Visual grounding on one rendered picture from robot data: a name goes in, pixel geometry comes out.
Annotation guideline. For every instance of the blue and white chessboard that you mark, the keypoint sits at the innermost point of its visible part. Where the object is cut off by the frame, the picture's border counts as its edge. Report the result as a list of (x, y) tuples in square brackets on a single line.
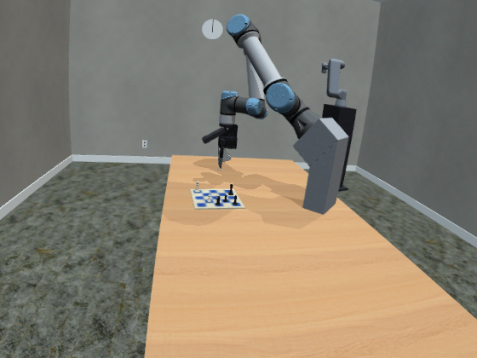
[(200, 199)]

